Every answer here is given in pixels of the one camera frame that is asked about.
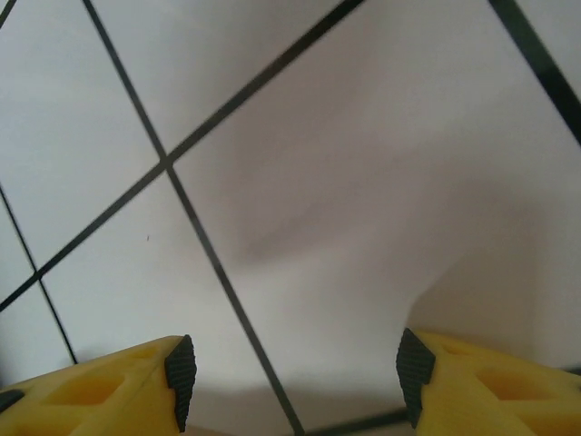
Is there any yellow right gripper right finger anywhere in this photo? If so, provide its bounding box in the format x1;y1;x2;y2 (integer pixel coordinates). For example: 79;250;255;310
396;327;581;436

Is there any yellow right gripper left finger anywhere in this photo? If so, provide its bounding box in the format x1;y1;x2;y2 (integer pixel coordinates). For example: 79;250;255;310
0;334;197;436

